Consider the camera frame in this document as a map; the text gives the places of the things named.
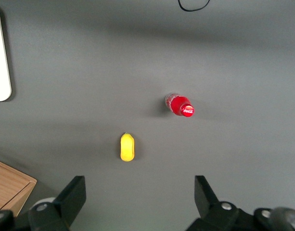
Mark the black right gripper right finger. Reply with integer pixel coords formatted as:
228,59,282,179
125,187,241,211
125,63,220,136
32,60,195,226
185,175,240,231

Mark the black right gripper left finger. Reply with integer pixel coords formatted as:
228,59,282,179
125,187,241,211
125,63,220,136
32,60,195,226
27,175,87,231

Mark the wooden two-drawer cabinet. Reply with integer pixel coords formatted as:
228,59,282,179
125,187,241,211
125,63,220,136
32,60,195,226
0,157,38,217

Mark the yellow lemon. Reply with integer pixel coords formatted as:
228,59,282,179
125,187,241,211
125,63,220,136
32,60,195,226
119,131,136,162

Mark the red cola bottle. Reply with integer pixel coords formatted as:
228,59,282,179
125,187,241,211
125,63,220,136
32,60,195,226
164,91,195,119

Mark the black looped table cable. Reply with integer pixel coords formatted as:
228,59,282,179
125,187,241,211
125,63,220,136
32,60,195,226
177,0,211,12

